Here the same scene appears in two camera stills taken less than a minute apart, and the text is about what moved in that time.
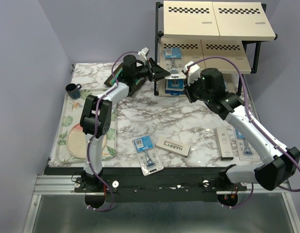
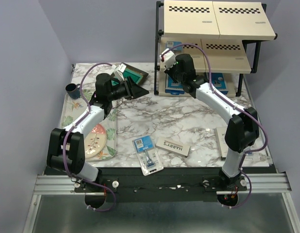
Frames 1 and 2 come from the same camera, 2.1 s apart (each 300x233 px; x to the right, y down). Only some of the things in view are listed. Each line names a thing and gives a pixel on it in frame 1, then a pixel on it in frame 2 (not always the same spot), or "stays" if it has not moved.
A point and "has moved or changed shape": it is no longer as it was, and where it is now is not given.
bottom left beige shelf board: [162, 90] stays
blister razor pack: [149, 160] stays
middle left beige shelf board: [191, 48] stays
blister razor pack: [173, 63] has moved or changed shape
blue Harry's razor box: [175, 87] stays
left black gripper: [158, 72] -> [137, 91]
